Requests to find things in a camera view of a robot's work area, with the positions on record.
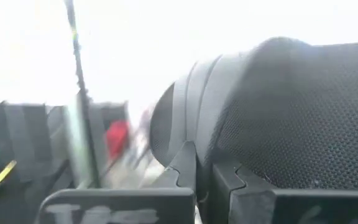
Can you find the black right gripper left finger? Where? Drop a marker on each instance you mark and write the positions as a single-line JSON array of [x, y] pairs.
[[120, 205]]

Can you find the black foam slide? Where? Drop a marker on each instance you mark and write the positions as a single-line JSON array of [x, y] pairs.
[[291, 109]]

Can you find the small red object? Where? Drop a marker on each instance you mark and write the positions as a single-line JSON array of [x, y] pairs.
[[117, 140]]

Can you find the thin black pole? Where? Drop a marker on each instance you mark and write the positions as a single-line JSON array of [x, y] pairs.
[[79, 71]]

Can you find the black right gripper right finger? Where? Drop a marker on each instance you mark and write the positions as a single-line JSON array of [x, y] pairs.
[[291, 208]]

